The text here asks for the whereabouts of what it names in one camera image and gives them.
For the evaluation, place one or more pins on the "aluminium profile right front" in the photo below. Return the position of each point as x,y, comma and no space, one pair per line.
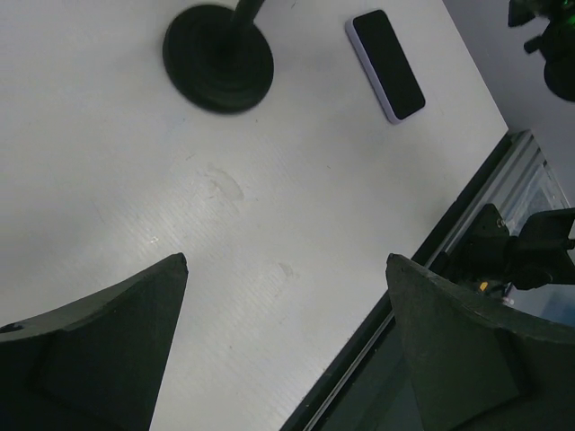
367,387

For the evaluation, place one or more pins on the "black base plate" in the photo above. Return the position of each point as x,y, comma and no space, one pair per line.
488,258

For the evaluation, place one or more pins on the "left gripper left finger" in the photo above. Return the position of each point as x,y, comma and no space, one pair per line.
96,363

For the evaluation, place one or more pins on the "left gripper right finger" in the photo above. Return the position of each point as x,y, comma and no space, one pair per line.
476,364

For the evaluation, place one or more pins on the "black phone stand corner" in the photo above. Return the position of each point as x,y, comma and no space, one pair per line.
217,58

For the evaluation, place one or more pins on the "phone with lilac case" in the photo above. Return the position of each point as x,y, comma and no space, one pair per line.
384,62

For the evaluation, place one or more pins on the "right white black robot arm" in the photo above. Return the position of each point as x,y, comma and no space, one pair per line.
555,43

